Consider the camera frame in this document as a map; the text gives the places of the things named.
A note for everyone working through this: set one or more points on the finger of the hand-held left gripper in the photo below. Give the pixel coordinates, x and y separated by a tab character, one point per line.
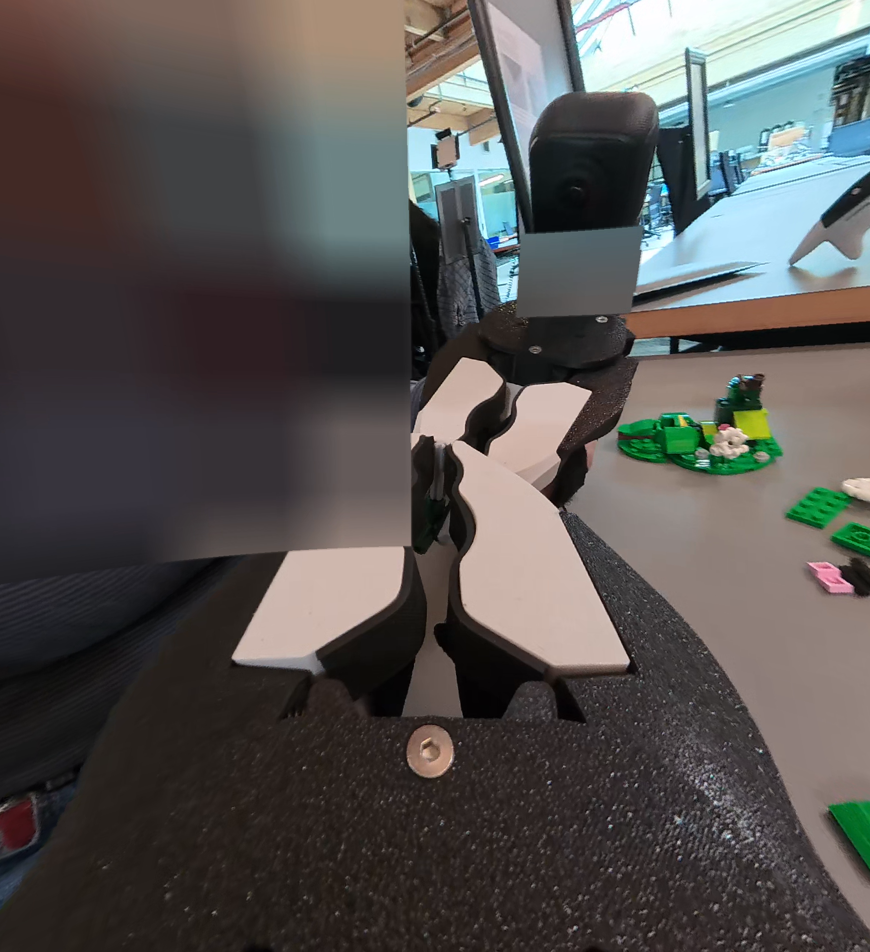
457	394
542	424

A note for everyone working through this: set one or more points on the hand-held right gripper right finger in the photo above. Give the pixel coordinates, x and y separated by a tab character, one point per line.
531	595

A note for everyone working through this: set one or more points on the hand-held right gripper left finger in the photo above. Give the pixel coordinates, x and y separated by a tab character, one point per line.
330	610

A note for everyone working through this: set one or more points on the small dark green lego piece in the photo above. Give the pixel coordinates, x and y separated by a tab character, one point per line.
431	513

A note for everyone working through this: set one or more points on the green lego garden build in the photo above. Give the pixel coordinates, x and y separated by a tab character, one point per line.
702	446

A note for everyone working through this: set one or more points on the pink lego plate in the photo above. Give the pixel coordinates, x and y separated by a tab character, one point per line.
825	576

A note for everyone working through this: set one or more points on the black lego piece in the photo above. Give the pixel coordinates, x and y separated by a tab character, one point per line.
862	578

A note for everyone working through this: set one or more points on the grey jacket on stand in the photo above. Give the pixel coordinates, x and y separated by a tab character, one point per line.
472	282

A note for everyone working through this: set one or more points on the wooden edged table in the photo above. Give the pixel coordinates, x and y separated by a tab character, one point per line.
747	297

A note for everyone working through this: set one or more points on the studio light panel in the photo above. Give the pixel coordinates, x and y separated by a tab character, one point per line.
446	151

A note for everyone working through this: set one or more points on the small black framed panel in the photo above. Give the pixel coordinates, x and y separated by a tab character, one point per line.
697	126

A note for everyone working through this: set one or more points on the large black framed panel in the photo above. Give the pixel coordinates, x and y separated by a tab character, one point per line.
524	74

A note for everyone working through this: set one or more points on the black and white handheld device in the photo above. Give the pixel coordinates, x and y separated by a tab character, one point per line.
847	216

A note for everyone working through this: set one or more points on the blue jeans with red patch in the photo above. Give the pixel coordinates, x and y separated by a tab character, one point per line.
3	892

